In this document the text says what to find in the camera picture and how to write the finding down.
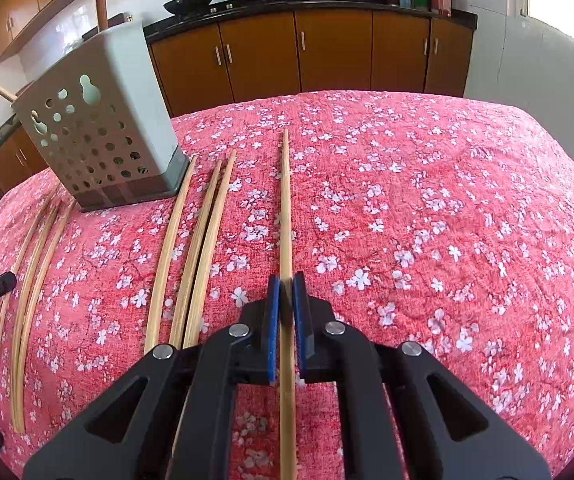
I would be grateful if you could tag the grey perforated chopstick holder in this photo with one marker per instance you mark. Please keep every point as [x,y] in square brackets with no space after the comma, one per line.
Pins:
[132,110]

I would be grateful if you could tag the small black wok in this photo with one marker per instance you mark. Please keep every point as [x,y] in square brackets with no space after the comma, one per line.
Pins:
[189,2]

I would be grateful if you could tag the brown wooden base cabinet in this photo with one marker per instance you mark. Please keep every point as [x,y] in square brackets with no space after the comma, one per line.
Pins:
[337,50]

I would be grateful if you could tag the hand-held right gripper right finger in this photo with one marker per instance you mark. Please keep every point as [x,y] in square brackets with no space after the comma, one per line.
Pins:
[301,330]

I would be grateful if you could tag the brown sink cabinet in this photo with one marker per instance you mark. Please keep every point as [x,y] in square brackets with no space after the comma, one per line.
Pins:
[12,160]

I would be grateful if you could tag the black kitchen countertop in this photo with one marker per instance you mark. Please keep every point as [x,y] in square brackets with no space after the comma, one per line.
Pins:
[317,5]

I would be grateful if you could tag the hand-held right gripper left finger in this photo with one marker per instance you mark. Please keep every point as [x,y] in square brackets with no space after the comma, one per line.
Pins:
[273,330]

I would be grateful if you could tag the red floral tablecloth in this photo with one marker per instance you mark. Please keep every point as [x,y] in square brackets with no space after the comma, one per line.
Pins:
[417,210]

